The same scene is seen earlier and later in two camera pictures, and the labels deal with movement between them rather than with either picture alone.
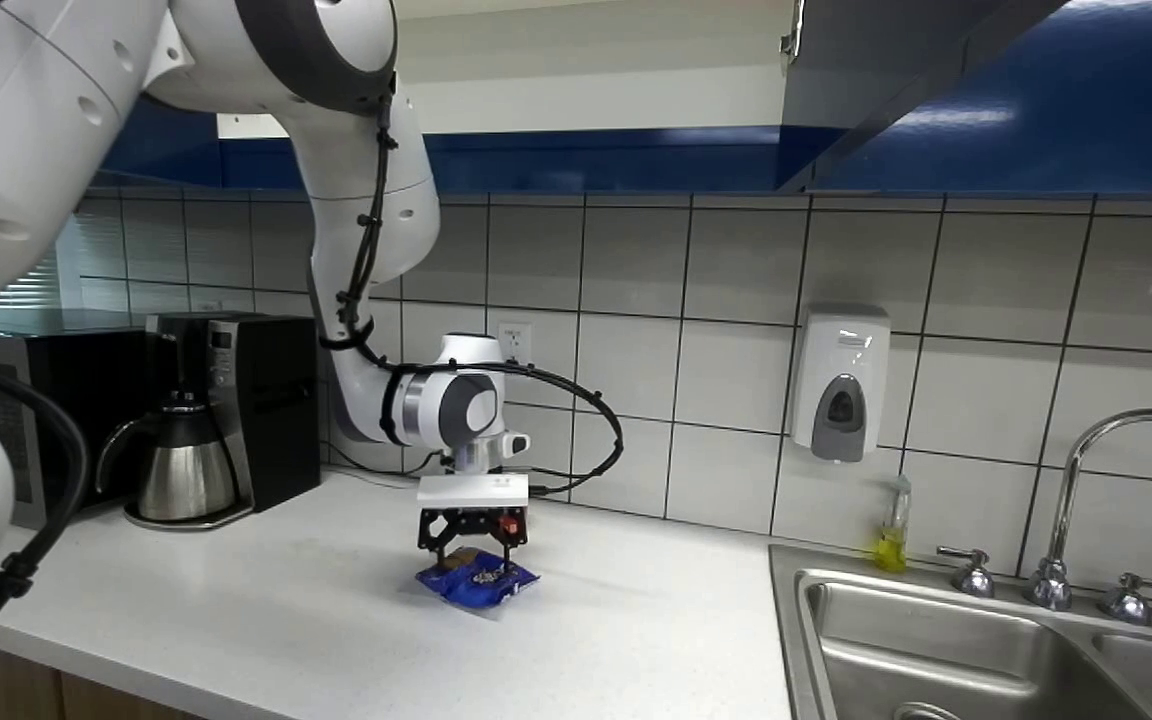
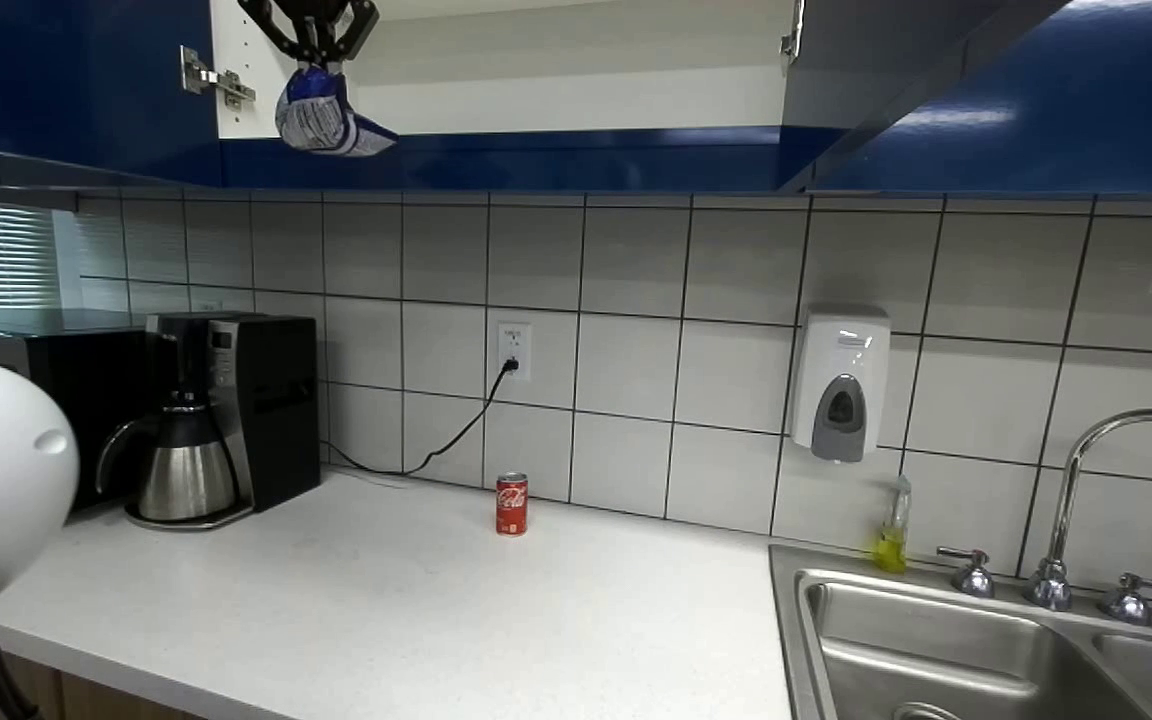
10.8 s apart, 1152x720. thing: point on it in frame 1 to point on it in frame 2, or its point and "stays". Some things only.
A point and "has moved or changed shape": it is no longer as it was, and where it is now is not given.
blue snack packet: (475, 579) has moved or changed shape
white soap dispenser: (840, 380) stays
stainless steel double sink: (942, 641) stays
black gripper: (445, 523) to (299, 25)
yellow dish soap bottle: (888, 545) stays
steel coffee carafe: (181, 470) stays
